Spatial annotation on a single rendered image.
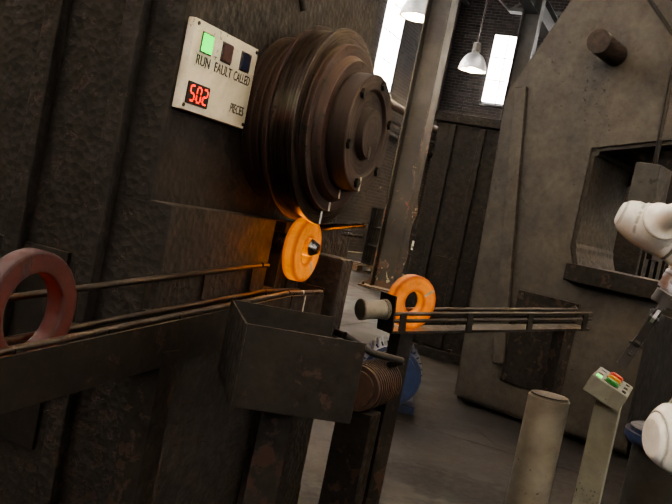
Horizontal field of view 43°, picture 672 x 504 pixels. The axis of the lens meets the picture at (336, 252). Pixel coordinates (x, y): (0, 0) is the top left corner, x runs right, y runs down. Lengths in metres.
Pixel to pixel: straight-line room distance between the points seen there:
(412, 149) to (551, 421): 8.66
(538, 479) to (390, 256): 8.56
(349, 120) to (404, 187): 9.07
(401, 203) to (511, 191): 6.31
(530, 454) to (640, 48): 2.64
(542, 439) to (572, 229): 2.20
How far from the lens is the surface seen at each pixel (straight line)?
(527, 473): 2.59
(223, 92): 1.87
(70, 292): 1.40
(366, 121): 2.01
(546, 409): 2.54
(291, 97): 1.91
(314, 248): 2.07
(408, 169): 11.01
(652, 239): 2.40
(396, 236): 10.98
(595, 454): 2.60
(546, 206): 4.68
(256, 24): 2.00
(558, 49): 4.84
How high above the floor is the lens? 0.93
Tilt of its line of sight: 3 degrees down
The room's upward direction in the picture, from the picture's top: 11 degrees clockwise
